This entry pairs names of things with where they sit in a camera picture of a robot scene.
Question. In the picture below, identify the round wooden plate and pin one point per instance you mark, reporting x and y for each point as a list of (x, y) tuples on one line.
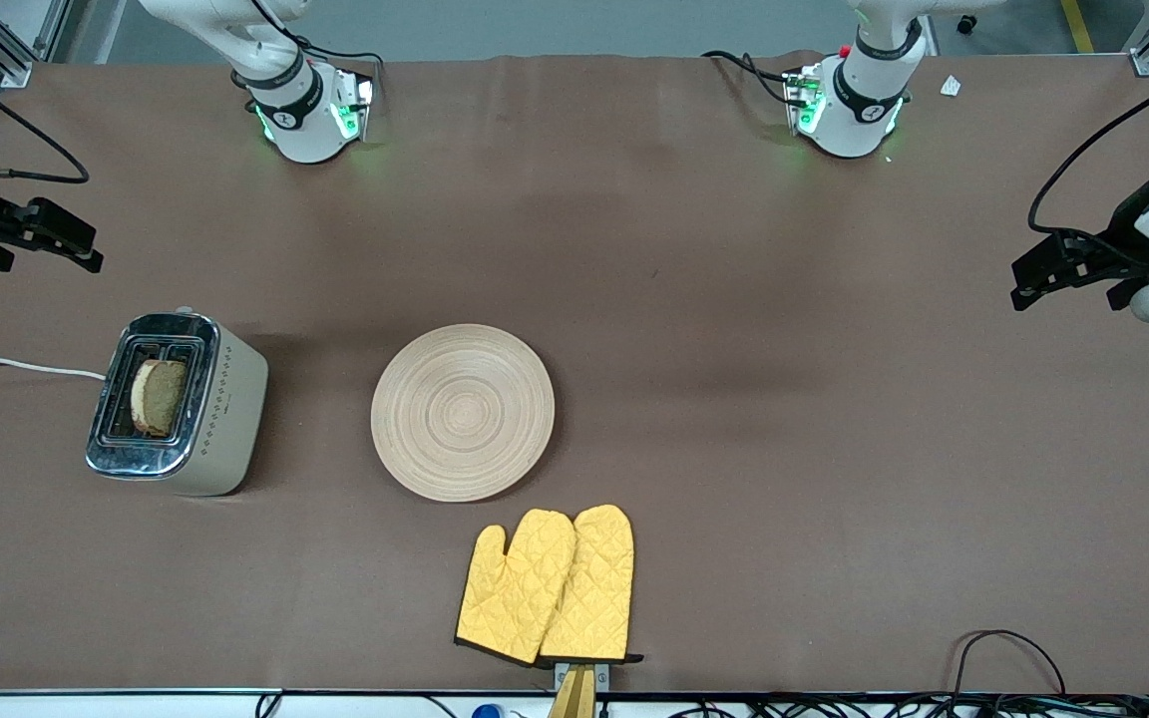
[(463, 411)]

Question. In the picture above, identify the beige chrome toaster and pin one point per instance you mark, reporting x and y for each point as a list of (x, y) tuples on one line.
[(225, 409)]

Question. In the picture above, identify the small white paper scrap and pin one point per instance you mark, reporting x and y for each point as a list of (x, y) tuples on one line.
[(951, 86)]

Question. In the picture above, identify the brown toast slice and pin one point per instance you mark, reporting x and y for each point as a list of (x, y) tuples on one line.
[(161, 397)]

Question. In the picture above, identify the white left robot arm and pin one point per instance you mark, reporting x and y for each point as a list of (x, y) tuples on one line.
[(859, 110)]

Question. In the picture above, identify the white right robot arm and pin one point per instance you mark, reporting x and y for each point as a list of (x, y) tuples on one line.
[(300, 120)]

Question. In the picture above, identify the wooden stick with bracket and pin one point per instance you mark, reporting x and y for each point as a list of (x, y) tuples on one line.
[(574, 693)]

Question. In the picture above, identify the yellow quilted oven mitt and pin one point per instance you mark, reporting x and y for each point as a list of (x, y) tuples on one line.
[(594, 588), (515, 588)]

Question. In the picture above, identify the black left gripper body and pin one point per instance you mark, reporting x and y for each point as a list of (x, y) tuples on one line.
[(1125, 239)]

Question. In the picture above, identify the small blue cap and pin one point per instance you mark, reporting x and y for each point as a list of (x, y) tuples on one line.
[(485, 712)]

